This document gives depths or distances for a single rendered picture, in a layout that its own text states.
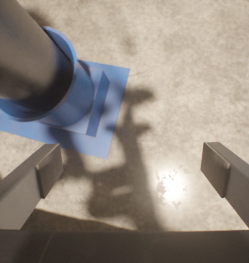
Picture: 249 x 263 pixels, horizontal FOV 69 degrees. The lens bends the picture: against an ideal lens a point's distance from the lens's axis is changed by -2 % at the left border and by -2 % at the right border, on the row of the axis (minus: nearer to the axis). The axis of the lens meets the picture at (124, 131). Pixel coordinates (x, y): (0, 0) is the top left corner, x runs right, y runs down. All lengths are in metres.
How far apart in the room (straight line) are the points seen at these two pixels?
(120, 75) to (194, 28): 0.42
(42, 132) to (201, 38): 0.88
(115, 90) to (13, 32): 0.57
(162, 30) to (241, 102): 0.49
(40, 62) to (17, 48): 0.07
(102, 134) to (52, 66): 0.43
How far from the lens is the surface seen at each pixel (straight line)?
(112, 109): 0.87
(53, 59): 0.53
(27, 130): 1.03
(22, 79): 0.47
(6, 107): 0.67
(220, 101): 0.92
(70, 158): 0.92
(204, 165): 0.17
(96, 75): 0.78
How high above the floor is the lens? 0.84
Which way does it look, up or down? 79 degrees down
